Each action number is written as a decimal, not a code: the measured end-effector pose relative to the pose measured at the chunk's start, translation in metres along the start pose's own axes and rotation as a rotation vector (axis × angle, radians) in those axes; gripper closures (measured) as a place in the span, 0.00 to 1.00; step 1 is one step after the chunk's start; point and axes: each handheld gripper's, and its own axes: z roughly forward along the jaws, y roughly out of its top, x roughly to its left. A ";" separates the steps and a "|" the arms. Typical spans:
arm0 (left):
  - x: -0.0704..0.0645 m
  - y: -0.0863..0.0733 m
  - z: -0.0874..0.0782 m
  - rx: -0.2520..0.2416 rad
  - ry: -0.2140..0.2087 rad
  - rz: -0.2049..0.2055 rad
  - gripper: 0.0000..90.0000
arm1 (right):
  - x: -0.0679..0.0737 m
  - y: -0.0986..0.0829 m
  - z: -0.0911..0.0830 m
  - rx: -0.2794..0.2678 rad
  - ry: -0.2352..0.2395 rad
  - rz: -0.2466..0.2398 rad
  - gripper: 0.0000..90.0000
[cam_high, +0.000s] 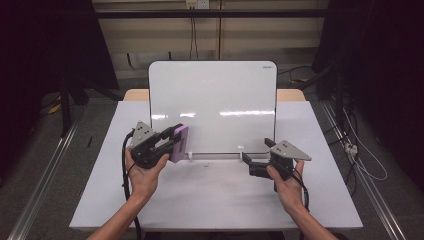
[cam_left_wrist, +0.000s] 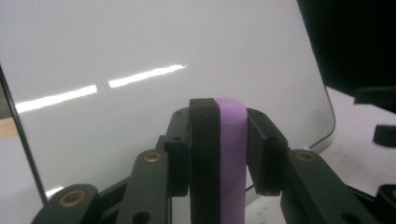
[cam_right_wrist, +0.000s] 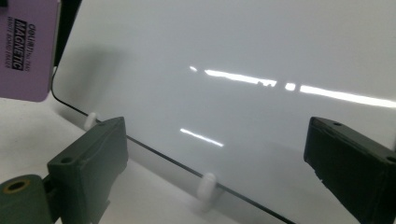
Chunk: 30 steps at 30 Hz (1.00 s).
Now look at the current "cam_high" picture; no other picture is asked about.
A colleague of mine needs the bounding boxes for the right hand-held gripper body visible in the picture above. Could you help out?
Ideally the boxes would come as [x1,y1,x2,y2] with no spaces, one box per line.
[248,139,313,181]

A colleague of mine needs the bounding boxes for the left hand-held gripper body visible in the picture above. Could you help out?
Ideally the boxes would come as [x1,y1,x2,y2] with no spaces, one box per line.
[128,120,172,170]

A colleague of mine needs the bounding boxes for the purple whiteboard eraser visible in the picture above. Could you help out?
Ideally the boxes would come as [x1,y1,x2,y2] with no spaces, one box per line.
[169,124,190,164]

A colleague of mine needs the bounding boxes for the white whiteboard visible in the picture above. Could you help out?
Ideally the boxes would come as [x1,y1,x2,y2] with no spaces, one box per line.
[148,60,279,156]

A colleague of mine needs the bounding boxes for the person's left hand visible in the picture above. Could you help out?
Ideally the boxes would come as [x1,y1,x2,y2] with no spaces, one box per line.
[124,146,171,204]

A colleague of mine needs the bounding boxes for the person's right hand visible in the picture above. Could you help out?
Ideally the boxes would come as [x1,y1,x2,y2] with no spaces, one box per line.
[265,159,306,215]

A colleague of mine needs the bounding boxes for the black metal stand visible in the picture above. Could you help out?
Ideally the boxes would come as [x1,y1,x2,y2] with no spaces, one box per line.
[57,75,92,138]

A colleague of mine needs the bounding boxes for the black horizontal bar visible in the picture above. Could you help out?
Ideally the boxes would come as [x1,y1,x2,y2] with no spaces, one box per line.
[94,8,330,20]

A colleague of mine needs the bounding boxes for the black curtain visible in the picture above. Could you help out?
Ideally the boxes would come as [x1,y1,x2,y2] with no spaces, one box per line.
[0,0,120,174]
[311,0,424,193]

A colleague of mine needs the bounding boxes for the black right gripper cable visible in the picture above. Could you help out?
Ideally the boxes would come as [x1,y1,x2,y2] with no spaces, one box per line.
[282,168,311,240]

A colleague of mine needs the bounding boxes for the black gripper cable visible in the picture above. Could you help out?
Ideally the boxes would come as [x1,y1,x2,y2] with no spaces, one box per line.
[282,168,311,240]
[121,130,143,240]

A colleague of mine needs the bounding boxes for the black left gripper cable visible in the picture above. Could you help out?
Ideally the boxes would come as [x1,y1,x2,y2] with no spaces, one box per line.
[121,130,143,240]

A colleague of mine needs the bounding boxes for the black floor cable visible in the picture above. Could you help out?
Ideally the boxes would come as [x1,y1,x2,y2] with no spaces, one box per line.
[277,65,315,85]

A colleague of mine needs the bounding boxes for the aluminium floor rail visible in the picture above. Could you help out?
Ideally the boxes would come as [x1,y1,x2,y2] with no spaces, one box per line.
[6,109,85,240]
[319,101,408,240]

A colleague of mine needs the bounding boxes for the white floor cable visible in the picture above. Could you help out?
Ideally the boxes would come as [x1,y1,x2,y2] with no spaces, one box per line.
[342,109,389,182]

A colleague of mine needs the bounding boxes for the yellow floor cable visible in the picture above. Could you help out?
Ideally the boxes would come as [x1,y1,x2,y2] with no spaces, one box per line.
[45,95,64,115]

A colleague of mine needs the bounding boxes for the black hanging wall cables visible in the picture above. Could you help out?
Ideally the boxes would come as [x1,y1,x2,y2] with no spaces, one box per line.
[188,8,200,61]

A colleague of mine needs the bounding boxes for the white wall socket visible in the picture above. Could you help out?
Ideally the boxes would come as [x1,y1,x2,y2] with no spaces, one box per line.
[185,0,211,10]

